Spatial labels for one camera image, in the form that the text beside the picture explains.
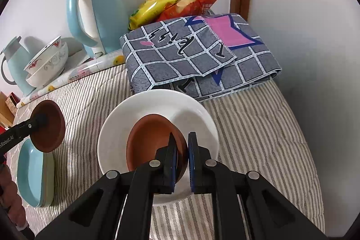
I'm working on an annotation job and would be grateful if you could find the blue plate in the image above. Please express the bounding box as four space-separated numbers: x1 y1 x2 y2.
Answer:
17 139 46 207

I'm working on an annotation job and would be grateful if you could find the red patterned white bowl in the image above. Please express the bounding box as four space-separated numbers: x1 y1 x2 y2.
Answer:
23 36 62 74

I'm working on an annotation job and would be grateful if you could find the patterned cardboard box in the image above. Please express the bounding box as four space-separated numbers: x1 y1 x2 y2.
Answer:
5 92 21 117

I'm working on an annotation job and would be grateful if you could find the light blue electric kettle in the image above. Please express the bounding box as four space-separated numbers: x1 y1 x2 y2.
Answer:
67 0 124 56

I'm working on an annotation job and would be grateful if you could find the light blue thermos jug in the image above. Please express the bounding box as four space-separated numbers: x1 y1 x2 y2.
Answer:
0 36 36 96

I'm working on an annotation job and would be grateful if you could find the striped grey tablecloth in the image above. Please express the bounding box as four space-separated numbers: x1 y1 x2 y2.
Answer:
7 63 325 240

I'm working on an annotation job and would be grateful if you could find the person's left hand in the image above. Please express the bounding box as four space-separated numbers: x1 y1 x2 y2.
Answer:
0 164 23 227

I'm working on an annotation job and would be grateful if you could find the grey patterned white bowl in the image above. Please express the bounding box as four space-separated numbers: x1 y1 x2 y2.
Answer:
26 42 69 88

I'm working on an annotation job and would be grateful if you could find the white ceramic bowl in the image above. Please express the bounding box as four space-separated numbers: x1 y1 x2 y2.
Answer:
97 90 220 206

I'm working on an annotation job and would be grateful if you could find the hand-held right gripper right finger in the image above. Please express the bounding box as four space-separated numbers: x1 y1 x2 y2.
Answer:
188 132 328 240

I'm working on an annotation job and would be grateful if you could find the small brown bowl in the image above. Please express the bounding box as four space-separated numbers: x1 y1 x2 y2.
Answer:
126 114 187 184
30 100 66 153

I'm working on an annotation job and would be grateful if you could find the yellow chips bag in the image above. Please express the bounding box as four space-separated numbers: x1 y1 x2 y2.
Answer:
128 0 191 30

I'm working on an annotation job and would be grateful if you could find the folded grey checkered cloth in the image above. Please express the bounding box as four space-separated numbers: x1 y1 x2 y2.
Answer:
119 13 282 101

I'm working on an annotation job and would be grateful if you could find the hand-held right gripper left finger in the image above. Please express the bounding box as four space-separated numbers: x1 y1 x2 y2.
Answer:
35 132 178 240

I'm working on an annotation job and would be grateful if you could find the red chips bag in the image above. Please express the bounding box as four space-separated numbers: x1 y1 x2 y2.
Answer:
157 0 221 22

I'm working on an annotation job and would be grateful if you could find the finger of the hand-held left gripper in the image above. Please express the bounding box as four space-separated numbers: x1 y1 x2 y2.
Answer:
13 113 48 143

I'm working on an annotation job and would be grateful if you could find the rolled floral table mat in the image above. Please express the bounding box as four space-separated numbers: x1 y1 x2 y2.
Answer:
16 49 126 109

